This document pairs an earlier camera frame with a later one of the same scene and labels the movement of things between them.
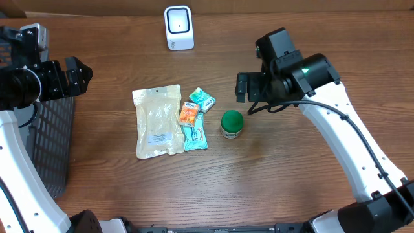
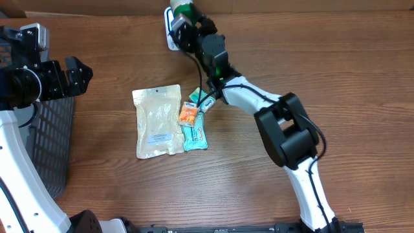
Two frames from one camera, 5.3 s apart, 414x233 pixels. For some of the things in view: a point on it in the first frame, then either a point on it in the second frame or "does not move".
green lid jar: [232, 122] → [179, 6]
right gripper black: [252, 81] → [207, 24]
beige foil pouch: [159, 127] does not move
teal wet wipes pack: [195, 138] does not move
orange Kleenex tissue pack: [188, 114] does not move
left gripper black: [61, 88] does not move
